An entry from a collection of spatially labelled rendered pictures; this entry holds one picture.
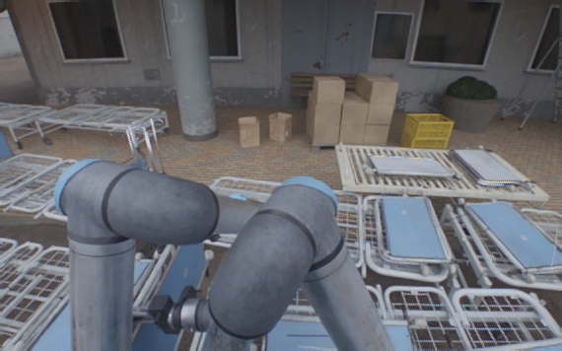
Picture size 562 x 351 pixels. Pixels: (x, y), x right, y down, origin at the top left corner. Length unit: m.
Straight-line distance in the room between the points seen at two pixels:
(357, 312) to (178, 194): 0.37
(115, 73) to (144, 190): 7.50
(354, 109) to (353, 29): 2.60
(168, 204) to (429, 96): 7.06
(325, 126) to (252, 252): 3.98
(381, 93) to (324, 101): 0.83
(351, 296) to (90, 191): 0.46
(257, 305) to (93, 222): 0.30
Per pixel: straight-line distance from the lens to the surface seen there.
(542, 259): 2.51
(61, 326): 1.89
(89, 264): 0.57
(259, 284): 0.37
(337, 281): 0.50
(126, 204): 0.46
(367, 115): 4.44
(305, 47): 6.48
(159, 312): 0.90
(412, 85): 7.10
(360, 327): 0.58
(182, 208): 0.46
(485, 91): 6.60
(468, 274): 2.95
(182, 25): 4.61
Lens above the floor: 1.89
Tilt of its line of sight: 30 degrees down
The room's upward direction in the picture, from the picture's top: straight up
